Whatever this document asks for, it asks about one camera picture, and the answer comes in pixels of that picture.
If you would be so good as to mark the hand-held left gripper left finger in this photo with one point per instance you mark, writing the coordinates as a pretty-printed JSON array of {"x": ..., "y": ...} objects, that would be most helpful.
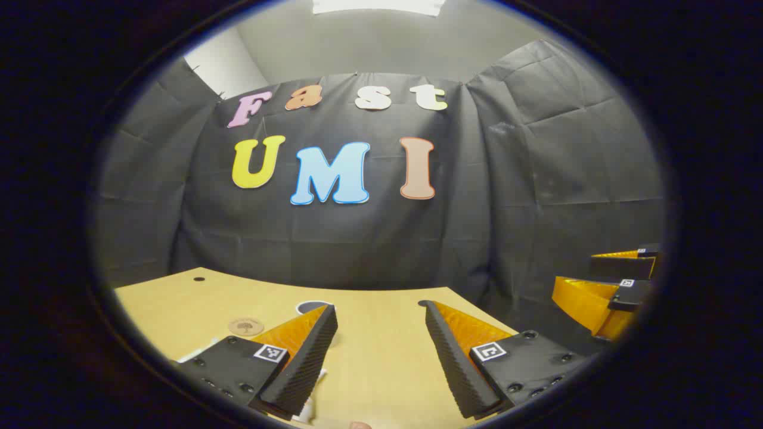
[{"x": 301, "y": 369}]

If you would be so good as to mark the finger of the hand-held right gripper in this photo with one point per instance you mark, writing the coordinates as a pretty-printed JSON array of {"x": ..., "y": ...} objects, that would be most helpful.
[
  {"x": 623, "y": 266},
  {"x": 590, "y": 304}
]

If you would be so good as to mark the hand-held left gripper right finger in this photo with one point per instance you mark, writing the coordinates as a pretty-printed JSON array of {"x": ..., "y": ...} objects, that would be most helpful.
[{"x": 456, "y": 369}]

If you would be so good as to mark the round wooden coaster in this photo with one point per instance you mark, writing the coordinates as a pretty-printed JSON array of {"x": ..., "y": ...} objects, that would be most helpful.
[{"x": 245, "y": 326}]

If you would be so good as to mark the light wooden desktop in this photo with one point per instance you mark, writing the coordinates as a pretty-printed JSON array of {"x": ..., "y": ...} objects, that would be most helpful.
[{"x": 381, "y": 357}]

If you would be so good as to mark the ceiling light panel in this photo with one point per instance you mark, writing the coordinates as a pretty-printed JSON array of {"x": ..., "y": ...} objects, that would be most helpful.
[{"x": 378, "y": 6}]

